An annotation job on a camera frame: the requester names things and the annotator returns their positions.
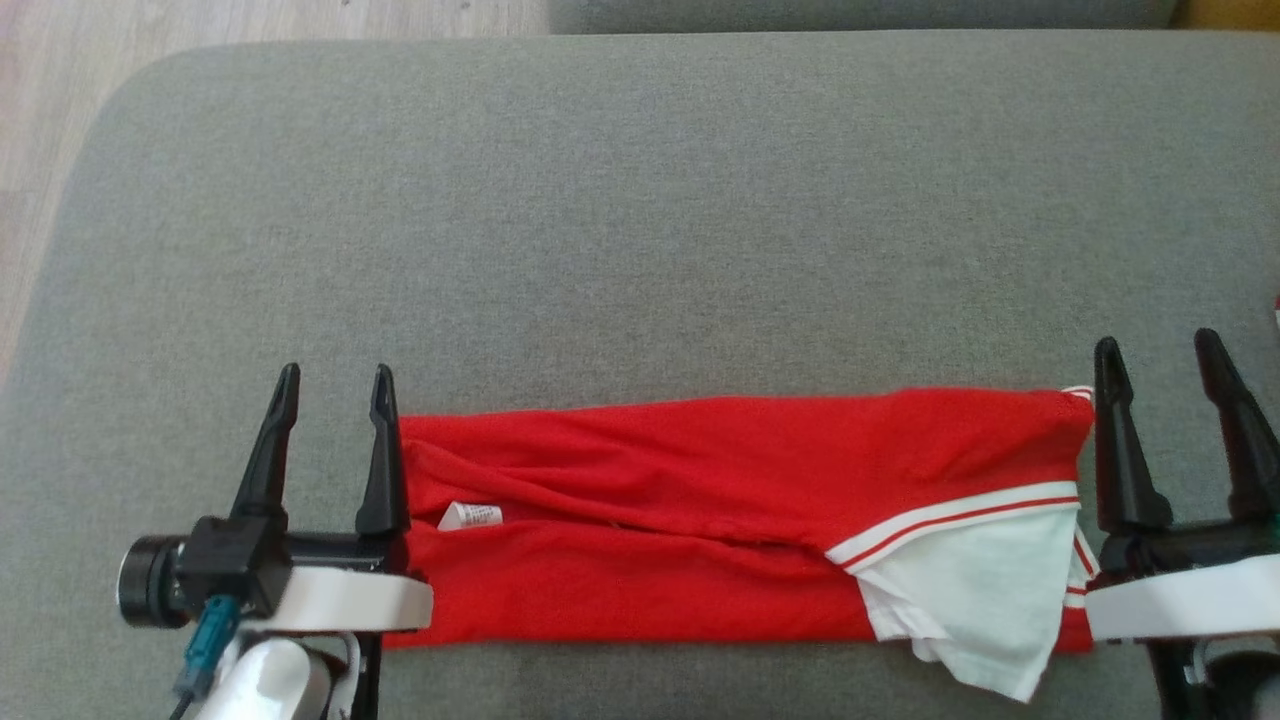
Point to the red garment with white trim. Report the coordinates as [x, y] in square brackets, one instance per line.
[650, 480]

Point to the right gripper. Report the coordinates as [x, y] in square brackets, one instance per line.
[1190, 600]

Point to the grey fabric ottoman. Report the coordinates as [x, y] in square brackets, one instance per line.
[640, 200]

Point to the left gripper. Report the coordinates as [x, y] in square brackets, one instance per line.
[350, 602]

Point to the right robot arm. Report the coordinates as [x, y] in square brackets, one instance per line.
[1240, 690]

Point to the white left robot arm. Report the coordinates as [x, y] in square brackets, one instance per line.
[265, 680]

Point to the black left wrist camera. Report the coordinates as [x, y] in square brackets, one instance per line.
[230, 560]

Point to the long grey sofa seat cushion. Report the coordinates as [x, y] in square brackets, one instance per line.
[850, 12]

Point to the yellow sofa back cushion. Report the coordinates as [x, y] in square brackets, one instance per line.
[1230, 12]

